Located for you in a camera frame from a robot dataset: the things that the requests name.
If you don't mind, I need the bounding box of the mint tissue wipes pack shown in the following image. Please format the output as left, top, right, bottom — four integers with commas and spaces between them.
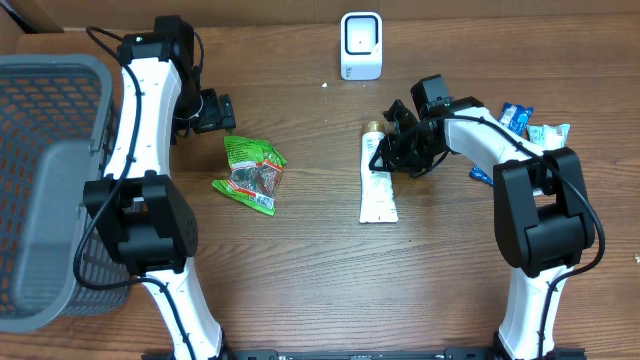
526, 124, 571, 150

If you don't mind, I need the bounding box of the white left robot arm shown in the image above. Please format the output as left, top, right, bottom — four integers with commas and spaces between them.
73, 15, 236, 359

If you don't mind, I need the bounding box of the black camera cable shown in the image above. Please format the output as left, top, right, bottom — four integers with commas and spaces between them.
379, 114, 606, 360

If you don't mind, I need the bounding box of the green snack bag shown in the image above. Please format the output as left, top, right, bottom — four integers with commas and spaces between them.
212, 136, 287, 216

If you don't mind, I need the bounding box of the white cream tube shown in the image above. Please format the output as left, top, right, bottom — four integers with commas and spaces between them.
359, 121, 399, 224

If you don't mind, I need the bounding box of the grey plastic basket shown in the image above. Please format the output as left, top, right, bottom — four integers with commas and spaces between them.
1, 55, 129, 333

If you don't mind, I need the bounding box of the white barcode scanner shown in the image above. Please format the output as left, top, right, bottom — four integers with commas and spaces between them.
340, 11, 383, 81

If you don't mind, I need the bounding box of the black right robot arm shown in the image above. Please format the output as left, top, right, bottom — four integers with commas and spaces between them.
366, 75, 605, 359

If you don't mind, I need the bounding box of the blue snack wrapper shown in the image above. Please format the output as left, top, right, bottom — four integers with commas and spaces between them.
469, 102, 534, 186

